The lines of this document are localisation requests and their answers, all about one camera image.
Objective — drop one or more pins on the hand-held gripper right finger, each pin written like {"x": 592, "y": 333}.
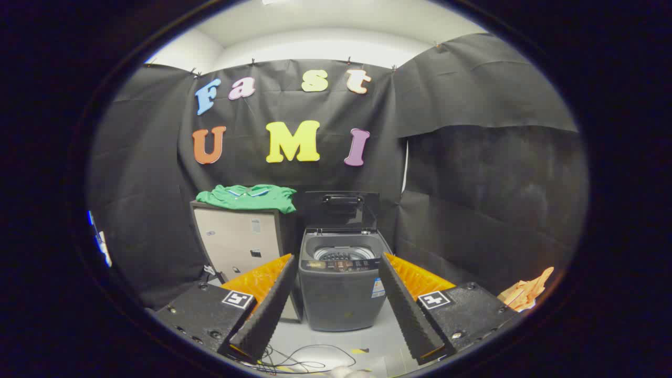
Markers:
{"x": 407, "y": 315}

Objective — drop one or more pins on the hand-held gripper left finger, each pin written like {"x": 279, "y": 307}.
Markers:
{"x": 273, "y": 310}

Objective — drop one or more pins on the grey washing machine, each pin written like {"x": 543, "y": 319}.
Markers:
{"x": 336, "y": 299}

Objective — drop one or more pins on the green polo shirt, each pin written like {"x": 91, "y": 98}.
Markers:
{"x": 247, "y": 198}

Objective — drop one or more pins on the grey cabinet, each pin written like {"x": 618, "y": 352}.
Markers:
{"x": 236, "y": 236}

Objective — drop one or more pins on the orange crumpled material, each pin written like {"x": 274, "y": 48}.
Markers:
{"x": 527, "y": 291}

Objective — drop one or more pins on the black backdrop cloth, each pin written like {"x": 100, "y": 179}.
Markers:
{"x": 325, "y": 178}

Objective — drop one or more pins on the blue and white object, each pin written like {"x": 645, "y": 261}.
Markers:
{"x": 102, "y": 244}

